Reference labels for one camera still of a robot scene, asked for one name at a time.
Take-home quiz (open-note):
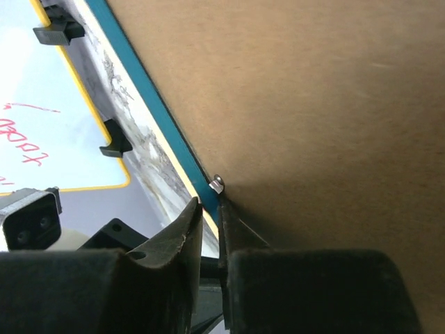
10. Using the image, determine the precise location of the small whiteboard with red writing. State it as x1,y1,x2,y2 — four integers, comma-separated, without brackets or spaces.
1,1,130,195

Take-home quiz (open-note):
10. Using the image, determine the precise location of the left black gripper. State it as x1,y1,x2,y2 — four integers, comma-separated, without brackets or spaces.
80,218,148,251

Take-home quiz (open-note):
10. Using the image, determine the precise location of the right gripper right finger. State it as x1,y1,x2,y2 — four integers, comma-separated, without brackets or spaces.
218,199,423,333

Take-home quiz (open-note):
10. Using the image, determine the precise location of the blue wooden photo frame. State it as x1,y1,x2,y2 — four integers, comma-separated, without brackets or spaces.
74,1,218,239

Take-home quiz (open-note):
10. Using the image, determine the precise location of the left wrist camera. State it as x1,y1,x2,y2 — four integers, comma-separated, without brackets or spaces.
1,187,62,251

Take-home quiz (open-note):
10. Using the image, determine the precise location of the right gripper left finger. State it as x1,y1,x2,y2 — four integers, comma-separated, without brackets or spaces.
1,198,202,333

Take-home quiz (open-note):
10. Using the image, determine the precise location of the brown cardboard backing board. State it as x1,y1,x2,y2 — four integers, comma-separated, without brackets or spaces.
109,1,444,333

